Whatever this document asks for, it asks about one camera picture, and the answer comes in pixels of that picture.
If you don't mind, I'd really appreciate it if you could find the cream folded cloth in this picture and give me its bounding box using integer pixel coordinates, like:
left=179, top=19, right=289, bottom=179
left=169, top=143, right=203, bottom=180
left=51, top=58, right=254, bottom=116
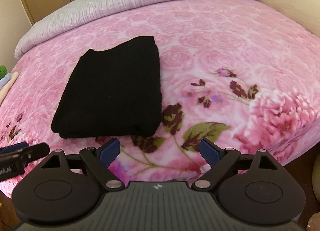
left=0, top=71, right=19, bottom=104

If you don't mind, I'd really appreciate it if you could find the black garment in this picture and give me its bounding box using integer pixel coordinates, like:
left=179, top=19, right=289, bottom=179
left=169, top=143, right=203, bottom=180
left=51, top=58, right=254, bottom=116
left=51, top=36, right=162, bottom=139

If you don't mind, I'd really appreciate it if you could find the green folded cloth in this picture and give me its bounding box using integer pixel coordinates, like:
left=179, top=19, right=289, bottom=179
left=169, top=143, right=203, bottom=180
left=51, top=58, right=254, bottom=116
left=0, top=65, right=7, bottom=80

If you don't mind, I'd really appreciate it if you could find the pink floral blanket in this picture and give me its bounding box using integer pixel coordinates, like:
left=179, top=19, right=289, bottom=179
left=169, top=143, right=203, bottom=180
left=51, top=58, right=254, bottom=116
left=1, top=0, right=319, bottom=182

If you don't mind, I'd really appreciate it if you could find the light blue folded cloth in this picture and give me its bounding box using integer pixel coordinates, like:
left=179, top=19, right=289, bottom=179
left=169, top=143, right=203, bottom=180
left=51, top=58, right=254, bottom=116
left=0, top=74, right=11, bottom=89

